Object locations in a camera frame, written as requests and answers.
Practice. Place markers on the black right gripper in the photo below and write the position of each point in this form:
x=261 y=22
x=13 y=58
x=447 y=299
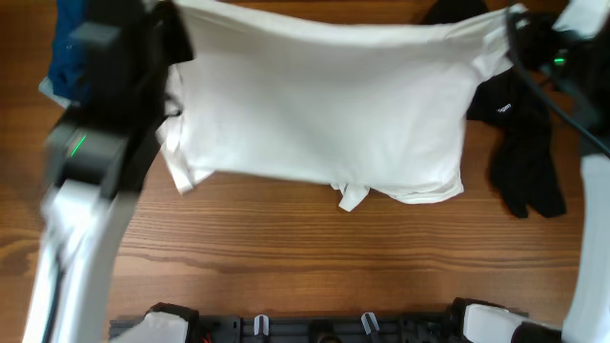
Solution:
x=524 y=32

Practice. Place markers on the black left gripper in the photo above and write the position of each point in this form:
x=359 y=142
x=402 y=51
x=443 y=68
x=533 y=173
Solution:
x=172 y=32

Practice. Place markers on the white t-shirt black print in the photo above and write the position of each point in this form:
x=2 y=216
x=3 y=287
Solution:
x=355 y=107

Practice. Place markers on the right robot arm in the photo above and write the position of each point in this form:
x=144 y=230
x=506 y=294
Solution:
x=559 y=270

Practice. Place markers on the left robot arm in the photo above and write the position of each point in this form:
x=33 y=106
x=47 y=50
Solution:
x=111 y=64

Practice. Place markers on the blue button shirt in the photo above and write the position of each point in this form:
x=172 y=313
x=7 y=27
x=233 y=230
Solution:
x=68 y=56

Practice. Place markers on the black garment right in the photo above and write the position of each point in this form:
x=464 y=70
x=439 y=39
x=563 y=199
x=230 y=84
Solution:
x=521 y=170

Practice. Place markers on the light grey folded garment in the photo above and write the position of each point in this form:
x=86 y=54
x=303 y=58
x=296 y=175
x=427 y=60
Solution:
x=59 y=92

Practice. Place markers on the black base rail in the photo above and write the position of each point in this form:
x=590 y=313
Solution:
x=366 y=328

